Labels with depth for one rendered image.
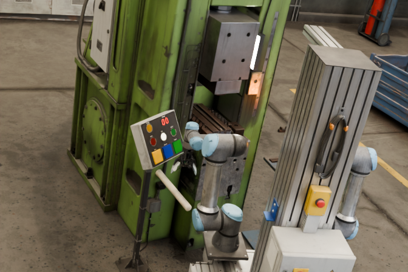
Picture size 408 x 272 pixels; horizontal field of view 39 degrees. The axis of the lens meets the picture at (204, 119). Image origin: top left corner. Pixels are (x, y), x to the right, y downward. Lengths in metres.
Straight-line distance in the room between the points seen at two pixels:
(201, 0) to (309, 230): 1.65
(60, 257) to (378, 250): 2.54
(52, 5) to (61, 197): 4.56
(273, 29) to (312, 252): 1.90
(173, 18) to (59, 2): 5.39
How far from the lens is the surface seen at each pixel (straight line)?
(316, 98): 2.41
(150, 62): 4.02
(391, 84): 7.47
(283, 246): 2.59
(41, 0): 8.84
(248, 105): 4.20
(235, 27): 3.68
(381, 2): 11.03
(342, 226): 3.24
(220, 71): 3.74
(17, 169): 5.16
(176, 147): 3.62
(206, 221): 3.00
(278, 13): 4.03
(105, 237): 4.43
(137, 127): 3.42
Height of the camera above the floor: 2.74
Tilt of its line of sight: 25 degrees down
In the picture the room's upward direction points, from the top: 11 degrees clockwise
